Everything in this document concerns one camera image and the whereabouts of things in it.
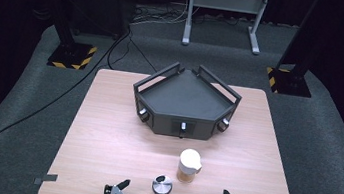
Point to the glass jar with silver lid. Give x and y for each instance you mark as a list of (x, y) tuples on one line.
[(161, 188)]

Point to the white-lidded jar with brown contents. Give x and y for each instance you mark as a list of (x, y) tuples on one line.
[(189, 165)]

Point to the dark grey corner rack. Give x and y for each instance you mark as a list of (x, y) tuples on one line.
[(186, 102)]

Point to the grey tape strip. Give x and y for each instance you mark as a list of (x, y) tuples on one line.
[(45, 178)]

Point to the black stand with striped base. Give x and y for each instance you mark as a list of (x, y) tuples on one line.
[(291, 80), (73, 55)]

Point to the grey metal stand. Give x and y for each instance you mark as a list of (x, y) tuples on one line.
[(226, 3)]

